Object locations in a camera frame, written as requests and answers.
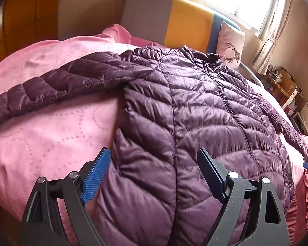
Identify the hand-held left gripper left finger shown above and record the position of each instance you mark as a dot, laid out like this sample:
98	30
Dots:
96	176

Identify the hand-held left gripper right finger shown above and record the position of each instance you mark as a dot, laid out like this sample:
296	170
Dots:
210	169

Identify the purple quilted down jacket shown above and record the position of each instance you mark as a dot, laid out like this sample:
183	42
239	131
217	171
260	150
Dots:
195	107

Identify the coral ruffled cloth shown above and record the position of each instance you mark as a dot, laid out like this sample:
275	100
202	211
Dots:
302	205

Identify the white storage cabinet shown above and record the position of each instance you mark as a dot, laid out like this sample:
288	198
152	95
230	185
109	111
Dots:
299	121

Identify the pink quilted blanket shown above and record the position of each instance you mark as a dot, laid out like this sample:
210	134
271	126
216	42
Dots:
54	133

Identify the wooden desk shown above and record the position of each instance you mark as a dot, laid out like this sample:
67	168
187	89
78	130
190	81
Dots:
285	84

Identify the grey metal tube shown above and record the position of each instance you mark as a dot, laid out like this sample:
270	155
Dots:
250	71

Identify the pink patterned curtain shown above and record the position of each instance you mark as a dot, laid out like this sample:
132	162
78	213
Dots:
268	48

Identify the deer print pillow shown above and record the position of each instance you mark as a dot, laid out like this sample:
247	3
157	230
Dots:
232	41

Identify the grey yellow blue headboard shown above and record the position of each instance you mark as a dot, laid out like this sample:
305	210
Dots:
148	18

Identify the wooden wardrobe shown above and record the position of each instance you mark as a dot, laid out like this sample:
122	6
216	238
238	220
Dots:
23	18

